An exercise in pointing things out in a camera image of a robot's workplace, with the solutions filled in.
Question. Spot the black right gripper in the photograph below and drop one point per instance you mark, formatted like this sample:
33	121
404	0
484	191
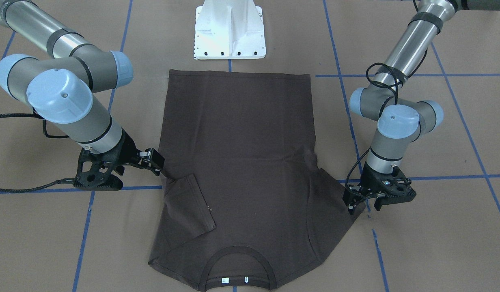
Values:
125	148

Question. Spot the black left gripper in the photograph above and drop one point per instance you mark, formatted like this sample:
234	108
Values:
367	179

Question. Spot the dark brown t-shirt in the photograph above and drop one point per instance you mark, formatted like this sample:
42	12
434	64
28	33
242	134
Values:
245	203

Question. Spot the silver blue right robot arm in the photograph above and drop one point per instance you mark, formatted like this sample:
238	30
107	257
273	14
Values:
61	90

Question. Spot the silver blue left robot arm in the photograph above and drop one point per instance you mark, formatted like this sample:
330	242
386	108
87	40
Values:
399	121

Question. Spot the blue tape line lengthwise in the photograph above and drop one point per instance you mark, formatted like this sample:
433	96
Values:
339	75

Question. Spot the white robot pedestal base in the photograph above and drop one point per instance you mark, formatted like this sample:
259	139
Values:
229	29

